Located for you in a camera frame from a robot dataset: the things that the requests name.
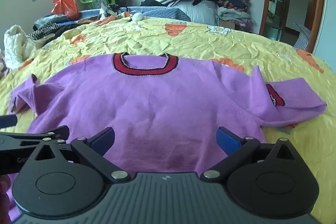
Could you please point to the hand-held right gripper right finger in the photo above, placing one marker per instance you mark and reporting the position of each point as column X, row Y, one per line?
column 227, row 141

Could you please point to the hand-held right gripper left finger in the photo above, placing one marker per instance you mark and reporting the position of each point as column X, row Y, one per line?
column 103, row 139

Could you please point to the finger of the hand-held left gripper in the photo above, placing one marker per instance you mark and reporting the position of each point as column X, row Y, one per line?
column 7, row 121
column 31, row 137

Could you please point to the purple sweater with red collar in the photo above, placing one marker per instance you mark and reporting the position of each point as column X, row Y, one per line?
column 157, row 98

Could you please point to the black white striped clothes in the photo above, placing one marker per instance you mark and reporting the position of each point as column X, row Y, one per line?
column 50, row 27

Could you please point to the white knitted cloth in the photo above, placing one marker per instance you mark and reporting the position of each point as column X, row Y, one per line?
column 15, row 43

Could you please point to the yellow printed bedsheet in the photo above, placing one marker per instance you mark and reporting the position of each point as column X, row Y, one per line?
column 210, row 40

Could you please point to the cardboard box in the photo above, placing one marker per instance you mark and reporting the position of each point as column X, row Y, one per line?
column 227, row 24

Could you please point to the orange plastic bag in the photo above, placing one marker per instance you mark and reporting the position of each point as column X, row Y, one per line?
column 65, row 7

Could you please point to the checkered cloth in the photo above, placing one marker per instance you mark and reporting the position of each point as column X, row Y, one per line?
column 302, row 36

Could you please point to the grey folded quilt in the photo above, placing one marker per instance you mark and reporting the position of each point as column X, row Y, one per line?
column 199, row 12

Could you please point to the blue quilt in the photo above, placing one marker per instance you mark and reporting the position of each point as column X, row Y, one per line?
column 162, row 13

